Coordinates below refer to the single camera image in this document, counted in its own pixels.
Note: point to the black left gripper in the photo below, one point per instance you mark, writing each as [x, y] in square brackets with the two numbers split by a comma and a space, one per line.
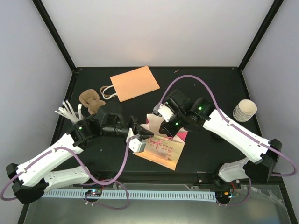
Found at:
[137, 129]

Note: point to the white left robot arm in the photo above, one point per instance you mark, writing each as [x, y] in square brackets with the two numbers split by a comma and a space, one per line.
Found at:
[59, 165]

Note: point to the stack of paper cups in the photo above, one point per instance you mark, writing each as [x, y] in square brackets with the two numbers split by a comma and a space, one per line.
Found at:
[245, 110]

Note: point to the white straws bundle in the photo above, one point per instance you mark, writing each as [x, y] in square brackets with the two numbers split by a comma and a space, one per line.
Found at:
[68, 112]

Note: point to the light blue cable duct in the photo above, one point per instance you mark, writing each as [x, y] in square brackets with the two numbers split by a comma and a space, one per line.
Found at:
[132, 195]

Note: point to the black frame post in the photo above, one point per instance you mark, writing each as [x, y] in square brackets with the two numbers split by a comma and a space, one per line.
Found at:
[260, 33]
[54, 33]

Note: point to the cream cakes paper bag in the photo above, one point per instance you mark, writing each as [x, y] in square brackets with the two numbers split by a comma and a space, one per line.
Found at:
[161, 149]

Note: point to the brown pulp cup carriers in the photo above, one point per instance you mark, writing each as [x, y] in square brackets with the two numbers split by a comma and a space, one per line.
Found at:
[90, 99]

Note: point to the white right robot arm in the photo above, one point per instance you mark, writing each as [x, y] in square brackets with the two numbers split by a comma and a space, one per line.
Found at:
[179, 111]

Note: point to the black frame post left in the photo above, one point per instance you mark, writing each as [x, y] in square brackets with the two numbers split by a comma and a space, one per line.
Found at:
[54, 33]

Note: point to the black frame post right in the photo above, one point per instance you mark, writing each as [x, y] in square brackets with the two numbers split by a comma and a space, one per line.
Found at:
[260, 33]

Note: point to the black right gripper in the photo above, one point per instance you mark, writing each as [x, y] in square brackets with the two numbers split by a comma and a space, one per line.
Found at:
[169, 131]

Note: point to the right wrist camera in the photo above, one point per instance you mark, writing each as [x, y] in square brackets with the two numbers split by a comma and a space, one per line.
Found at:
[163, 111]

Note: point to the plain brown paper bag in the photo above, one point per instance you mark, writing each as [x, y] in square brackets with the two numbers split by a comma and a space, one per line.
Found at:
[130, 84]

